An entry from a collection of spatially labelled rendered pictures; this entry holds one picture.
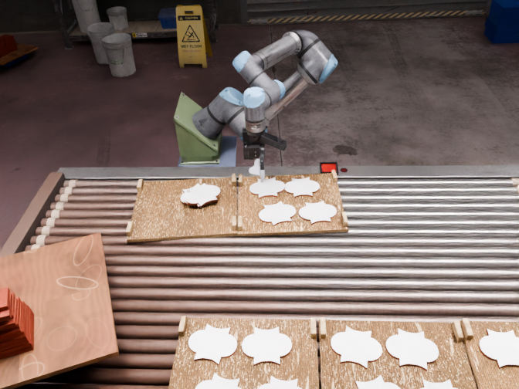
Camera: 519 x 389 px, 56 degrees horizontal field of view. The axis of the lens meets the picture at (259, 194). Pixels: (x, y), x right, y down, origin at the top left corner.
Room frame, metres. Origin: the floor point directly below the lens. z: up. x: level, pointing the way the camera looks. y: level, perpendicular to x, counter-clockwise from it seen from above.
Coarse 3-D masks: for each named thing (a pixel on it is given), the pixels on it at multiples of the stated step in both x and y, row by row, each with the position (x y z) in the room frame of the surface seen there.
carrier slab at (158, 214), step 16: (144, 192) 1.57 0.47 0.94; (160, 192) 1.57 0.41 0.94; (176, 192) 1.56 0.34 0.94; (224, 192) 1.55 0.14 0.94; (144, 208) 1.47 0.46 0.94; (160, 208) 1.46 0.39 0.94; (176, 208) 1.46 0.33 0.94; (192, 208) 1.45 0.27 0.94; (208, 208) 1.45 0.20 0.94; (224, 208) 1.44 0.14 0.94; (144, 224) 1.38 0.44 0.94; (160, 224) 1.37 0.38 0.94; (176, 224) 1.37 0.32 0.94; (192, 224) 1.36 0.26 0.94; (208, 224) 1.36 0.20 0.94; (224, 224) 1.35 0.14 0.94; (128, 240) 1.30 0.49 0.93; (144, 240) 1.30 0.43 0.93; (160, 240) 1.30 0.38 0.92
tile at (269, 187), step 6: (258, 180) 1.60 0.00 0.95; (264, 180) 1.60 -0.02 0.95; (270, 180) 1.60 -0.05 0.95; (252, 186) 1.57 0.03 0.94; (258, 186) 1.56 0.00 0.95; (264, 186) 1.56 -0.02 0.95; (270, 186) 1.56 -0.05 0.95; (276, 186) 1.55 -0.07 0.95; (282, 186) 1.55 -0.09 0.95; (252, 192) 1.53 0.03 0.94; (258, 192) 1.52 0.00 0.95; (264, 192) 1.52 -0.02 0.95; (270, 192) 1.52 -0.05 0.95; (276, 192) 1.51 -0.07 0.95
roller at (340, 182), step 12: (72, 180) 1.70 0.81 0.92; (120, 180) 1.69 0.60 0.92; (132, 180) 1.69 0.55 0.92; (144, 180) 1.68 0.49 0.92; (156, 180) 1.68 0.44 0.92; (168, 180) 1.67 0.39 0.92; (348, 180) 1.61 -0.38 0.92; (360, 180) 1.61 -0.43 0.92; (372, 180) 1.60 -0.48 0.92; (384, 180) 1.60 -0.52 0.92; (396, 180) 1.59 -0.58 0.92; (408, 180) 1.59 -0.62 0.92; (420, 180) 1.59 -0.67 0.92; (432, 180) 1.58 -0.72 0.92; (444, 180) 1.58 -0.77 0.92; (456, 180) 1.58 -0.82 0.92; (468, 180) 1.57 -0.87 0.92; (480, 180) 1.57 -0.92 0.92; (492, 180) 1.56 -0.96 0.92; (504, 180) 1.56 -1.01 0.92; (516, 180) 1.55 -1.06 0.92
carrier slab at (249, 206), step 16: (272, 176) 1.64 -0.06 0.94; (288, 176) 1.64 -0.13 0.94; (304, 176) 1.63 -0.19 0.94; (320, 176) 1.62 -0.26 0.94; (240, 192) 1.54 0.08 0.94; (320, 192) 1.52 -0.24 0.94; (336, 192) 1.51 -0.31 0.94; (240, 208) 1.44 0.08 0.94; (256, 208) 1.43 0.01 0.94; (336, 208) 1.41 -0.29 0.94; (256, 224) 1.35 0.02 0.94; (288, 224) 1.34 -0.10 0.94; (304, 224) 1.33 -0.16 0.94; (320, 224) 1.33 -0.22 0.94; (336, 224) 1.32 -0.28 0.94
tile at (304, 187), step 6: (294, 180) 1.60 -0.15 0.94; (300, 180) 1.59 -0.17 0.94; (306, 180) 1.59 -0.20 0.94; (288, 186) 1.56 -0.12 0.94; (294, 186) 1.55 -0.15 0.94; (300, 186) 1.55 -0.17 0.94; (306, 186) 1.55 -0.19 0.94; (312, 186) 1.55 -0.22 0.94; (318, 186) 1.55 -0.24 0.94; (288, 192) 1.52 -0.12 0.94; (294, 192) 1.51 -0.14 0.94; (300, 192) 1.51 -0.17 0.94; (306, 192) 1.51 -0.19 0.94; (312, 192) 1.51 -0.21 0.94
